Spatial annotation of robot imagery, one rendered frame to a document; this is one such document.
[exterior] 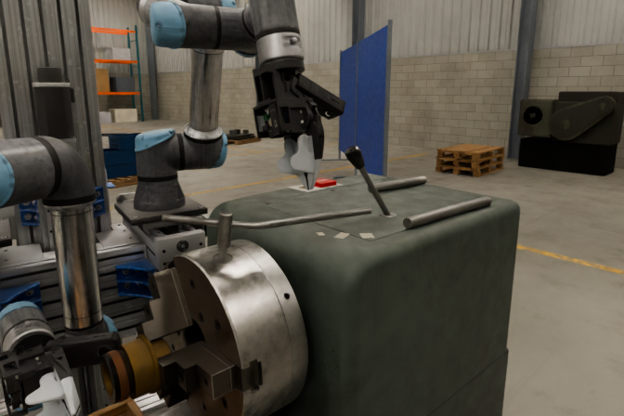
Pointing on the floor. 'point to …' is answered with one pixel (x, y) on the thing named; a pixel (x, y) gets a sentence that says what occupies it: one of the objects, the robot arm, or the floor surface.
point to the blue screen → (367, 98)
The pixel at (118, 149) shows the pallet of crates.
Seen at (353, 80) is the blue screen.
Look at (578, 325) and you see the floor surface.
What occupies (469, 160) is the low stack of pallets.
